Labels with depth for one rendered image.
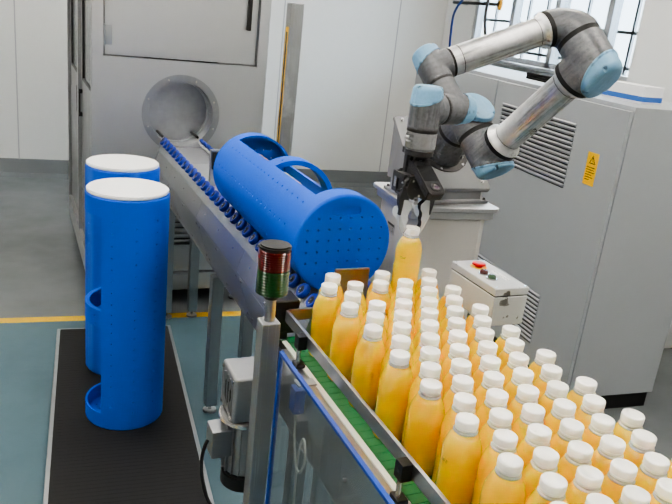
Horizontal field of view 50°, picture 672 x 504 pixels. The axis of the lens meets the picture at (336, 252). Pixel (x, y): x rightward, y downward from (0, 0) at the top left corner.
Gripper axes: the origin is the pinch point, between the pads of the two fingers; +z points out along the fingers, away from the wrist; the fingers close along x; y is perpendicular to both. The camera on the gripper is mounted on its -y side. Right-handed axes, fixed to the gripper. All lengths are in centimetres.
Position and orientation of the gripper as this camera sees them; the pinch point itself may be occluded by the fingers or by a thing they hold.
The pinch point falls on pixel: (411, 229)
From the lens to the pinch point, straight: 181.9
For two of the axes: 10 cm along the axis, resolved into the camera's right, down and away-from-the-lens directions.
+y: -3.9, -3.4, 8.6
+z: -1.1, 9.4, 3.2
